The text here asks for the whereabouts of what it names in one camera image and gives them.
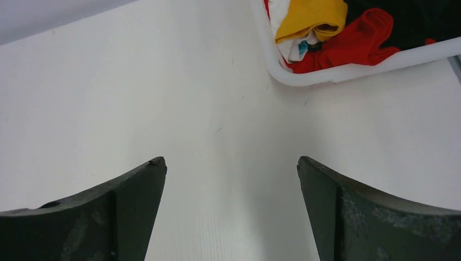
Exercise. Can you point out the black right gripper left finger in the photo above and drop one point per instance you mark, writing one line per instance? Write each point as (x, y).
(111, 221)

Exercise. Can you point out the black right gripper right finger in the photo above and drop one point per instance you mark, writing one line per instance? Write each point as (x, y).
(353, 221)

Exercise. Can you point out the black t shirt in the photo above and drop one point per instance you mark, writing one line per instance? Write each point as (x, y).
(416, 22)

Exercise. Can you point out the white plastic laundry basket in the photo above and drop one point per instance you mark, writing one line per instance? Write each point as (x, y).
(279, 71)

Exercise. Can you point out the white t shirt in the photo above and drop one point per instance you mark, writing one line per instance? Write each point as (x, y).
(292, 50)

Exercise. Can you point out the red t shirt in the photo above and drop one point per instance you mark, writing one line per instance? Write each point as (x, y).
(359, 43)

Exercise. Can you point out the yellow t shirt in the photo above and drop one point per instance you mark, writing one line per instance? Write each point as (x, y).
(326, 18)

